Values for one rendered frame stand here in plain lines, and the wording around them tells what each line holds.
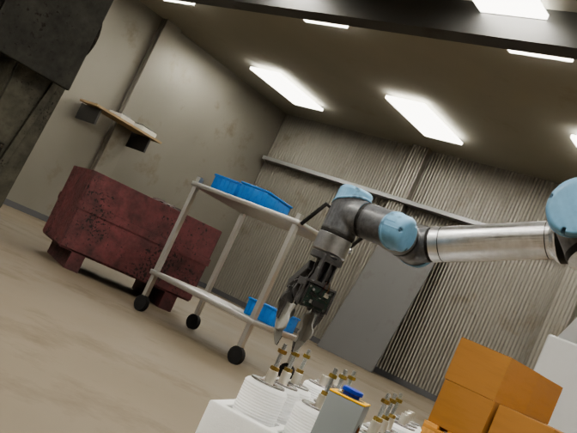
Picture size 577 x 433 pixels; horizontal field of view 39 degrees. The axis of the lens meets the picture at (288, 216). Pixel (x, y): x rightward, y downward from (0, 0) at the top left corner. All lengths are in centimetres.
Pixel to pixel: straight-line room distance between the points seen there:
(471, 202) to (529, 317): 191
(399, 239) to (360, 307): 997
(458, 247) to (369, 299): 989
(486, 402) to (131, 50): 844
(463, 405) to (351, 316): 682
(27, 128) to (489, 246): 601
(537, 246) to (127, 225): 419
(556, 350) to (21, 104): 498
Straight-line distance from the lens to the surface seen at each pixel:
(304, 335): 170
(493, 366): 481
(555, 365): 720
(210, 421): 167
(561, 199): 147
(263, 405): 167
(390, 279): 1158
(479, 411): 480
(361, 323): 1143
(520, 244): 164
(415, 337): 1159
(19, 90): 729
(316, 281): 164
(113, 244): 555
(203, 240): 571
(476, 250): 167
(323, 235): 167
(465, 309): 1137
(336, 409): 147
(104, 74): 1173
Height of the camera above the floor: 43
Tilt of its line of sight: 5 degrees up
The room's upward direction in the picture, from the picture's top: 25 degrees clockwise
